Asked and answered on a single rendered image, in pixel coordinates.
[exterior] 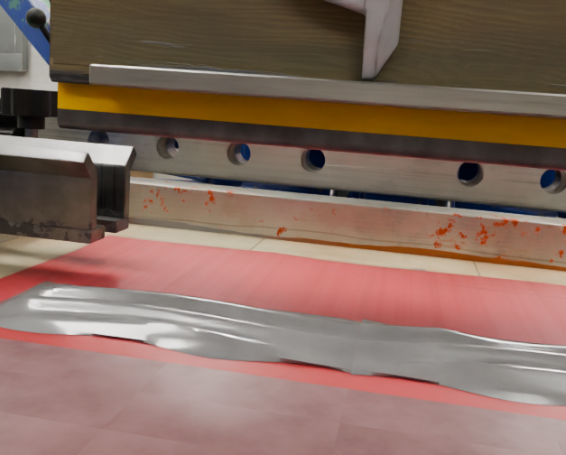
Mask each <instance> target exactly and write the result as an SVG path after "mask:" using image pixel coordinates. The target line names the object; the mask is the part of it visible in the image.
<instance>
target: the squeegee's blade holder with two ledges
mask: <svg viewBox="0 0 566 455"><path fill-rule="evenodd" d="M89 84H91V85H99V86H106V87H114V88H139V89H152V90H165V91H178V92H190V93H203V94H216V95H229V96H241V97H254V98H279V99H291V100H304V101H317V102H330V103H342V104H355V105H368V106H380V107H406V108H419V109H431V110H444V111H457V112H470V113H482V114H495V115H508V116H532V117H545V118H558V119H566V95H563V94H549V93H535V92H521V91H507V90H493V89H479V88H452V87H438V86H424V85H410V84H395V83H382V82H367V81H354V80H340V79H313V78H298V77H285V76H270V75H256V74H243V73H228V72H215V71H200V70H173V69H159V68H146V67H131V66H117V65H103V64H90V65H89Z"/></svg>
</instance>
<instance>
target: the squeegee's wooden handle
mask: <svg viewBox="0 0 566 455"><path fill-rule="evenodd" d="M365 22H366V16H365V15H363V14H361V13H358V12H355V11H352V10H350V9H347V8H345V7H342V6H339V5H334V4H332V3H330V2H327V1H324V0H51V10H50V69H49V77H50V79H51V81H52V82H59V83H71V84H84V85H91V84H89V65H90V64H103V65H117V66H131V67H146V68H159V69H173V70H200V71H215V72H228V73H243V74H256V75H270V76H285V77H298V78H313V79H340V80H354V81H367V82H382V83H395V84H410V85H424V86H438V87H452V88H479V89H493V90H507V91H521V92H535V93H549V94H563V95H566V0H403V6H402V15H401V24H400V33H399V42H398V45H397V46H396V48H395V49H394V51H393V53H392V54H391V56H390V57H389V59H388V60H387V62H386V63H385V65H384V66H383V68H382V69H381V70H380V71H379V73H378V74H377V76H376V78H375V79H373V80H368V79H362V66H363V50H364V35H365Z"/></svg>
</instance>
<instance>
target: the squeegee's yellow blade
mask: <svg viewBox="0 0 566 455"><path fill-rule="evenodd" d="M58 108H63V109H75V110H87V111H98V112H109V113H121V114H133V115H144V116H167V117H178V118H189V119H201V120H212V121H224V122H236V123H248V124H259V125H281V126H292V127H304V128H316V129H328V130H339V131H350V132H362V133H373V134H385V135H407V136H419V137H430V138H442V139H453V140H465V141H477V142H488V143H500V144H522V145H533V146H545V147H557V148H566V119H558V118H545V117H532V116H508V115H495V114H482V113H470V112H457V111H444V110H431V109H419V108H406V107H380V106H368V105H355V104H342V103H330V102H317V101H304V100H291V99H279V98H266V97H241V96H229V95H216V94H203V93H190V92H178V91H165V90H152V89H139V88H114V87H106V86H97V85H84V84H71V83H59V82H58Z"/></svg>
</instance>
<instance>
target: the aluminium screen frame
mask: <svg viewBox="0 0 566 455"><path fill-rule="evenodd" d="M128 217H129V224H137V225H146V226H155V227H163V228H178V229H187V230H195V231H203V232H212V233H220V234H229V235H237V236H245V237H261V238H269V239H278V240H286V241H294V242H302V243H311V244H319V245H327V246H344V247H352V248H360V249H368V250H376V251H385V252H393V253H401V254H409V255H426V256H434V257H442V258H450V259H459V260H467V261H475V262H484V263H492V264H501V265H516V266H524V267H532V268H541V269H550V270H558V271H566V218H550V217H541V216H532V215H522V214H513V213H504V212H494V211H484V210H475V209H457V208H448V207H438V206H429V205H420V204H410V203H401V202H392V201H381V200H364V199H354V198H345V197H336V196H326V195H317V194H308V193H298V192H289V191H279V190H261V189H252V188H242V187H233V186H224V185H214V184H205V183H196V182H186V181H168V180H158V179H149V178H140V177H130V196H129V216H128ZM18 237H21V236H15V235H7V234H0V244H2V243H4V242H7V241H10V240H13V239H16V238H18Z"/></svg>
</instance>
